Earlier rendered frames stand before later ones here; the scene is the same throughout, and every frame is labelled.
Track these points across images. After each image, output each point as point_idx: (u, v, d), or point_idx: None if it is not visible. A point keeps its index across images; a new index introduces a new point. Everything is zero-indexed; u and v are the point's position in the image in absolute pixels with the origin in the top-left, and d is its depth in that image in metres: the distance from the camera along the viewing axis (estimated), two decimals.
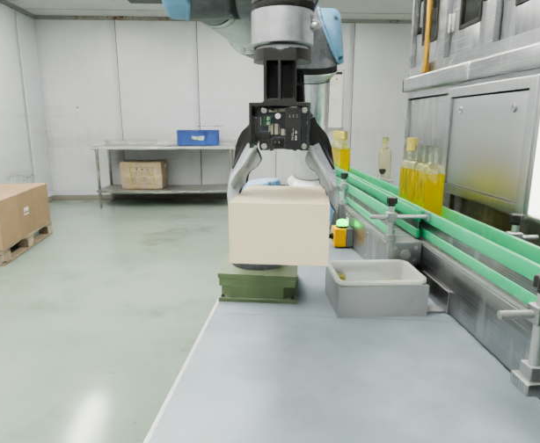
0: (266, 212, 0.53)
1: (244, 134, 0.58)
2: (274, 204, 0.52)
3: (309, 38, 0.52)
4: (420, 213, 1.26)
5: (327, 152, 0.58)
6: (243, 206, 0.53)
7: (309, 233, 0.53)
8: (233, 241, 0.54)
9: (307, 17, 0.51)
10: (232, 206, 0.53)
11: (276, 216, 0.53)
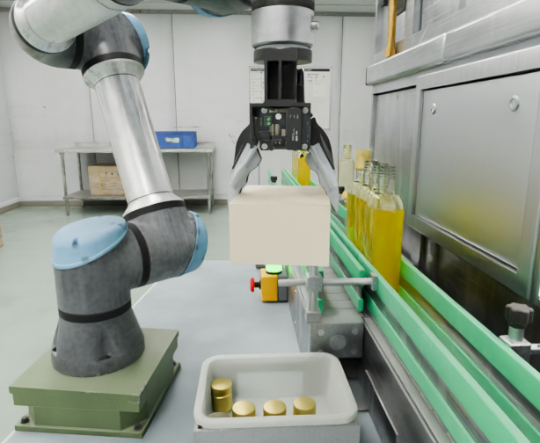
0: (267, 213, 0.53)
1: (244, 134, 0.58)
2: (275, 205, 0.52)
3: (309, 38, 0.52)
4: (363, 273, 0.79)
5: (327, 152, 0.58)
6: (244, 207, 0.53)
7: (310, 233, 0.53)
8: (234, 242, 0.54)
9: (308, 17, 0.51)
10: (233, 206, 0.53)
11: (277, 217, 0.53)
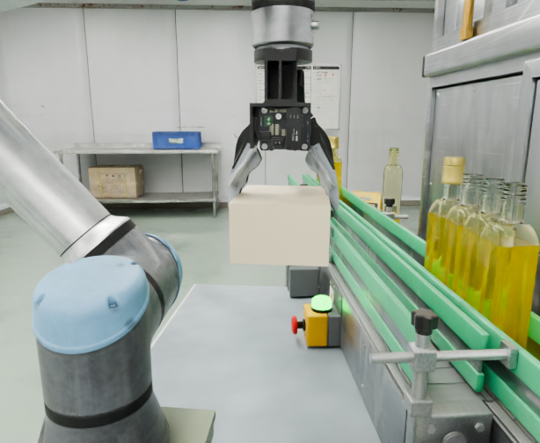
0: (267, 213, 0.53)
1: (244, 134, 0.58)
2: (275, 205, 0.52)
3: (310, 38, 0.52)
4: (487, 339, 0.54)
5: (327, 152, 0.58)
6: (244, 207, 0.53)
7: (310, 233, 0.53)
8: (234, 241, 0.54)
9: (308, 17, 0.51)
10: (233, 206, 0.53)
11: (277, 217, 0.53)
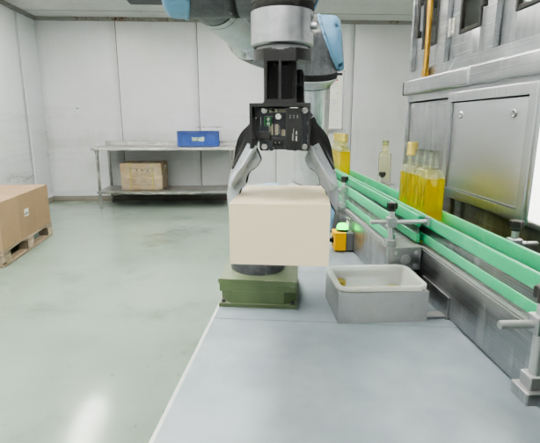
0: (267, 213, 0.53)
1: (244, 134, 0.58)
2: (275, 205, 0.52)
3: (309, 38, 0.52)
4: (420, 218, 1.27)
5: (327, 152, 0.58)
6: (244, 207, 0.53)
7: (310, 234, 0.53)
8: (234, 242, 0.54)
9: (307, 17, 0.51)
10: (233, 206, 0.53)
11: (277, 217, 0.53)
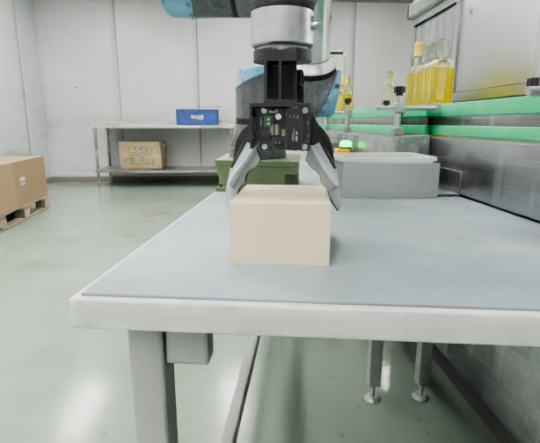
0: (267, 212, 0.53)
1: (244, 134, 0.58)
2: (275, 204, 0.52)
3: (309, 38, 0.52)
4: None
5: (328, 151, 0.58)
6: (244, 206, 0.53)
7: (310, 233, 0.53)
8: (234, 241, 0.54)
9: (307, 17, 0.51)
10: (233, 206, 0.53)
11: (277, 216, 0.53)
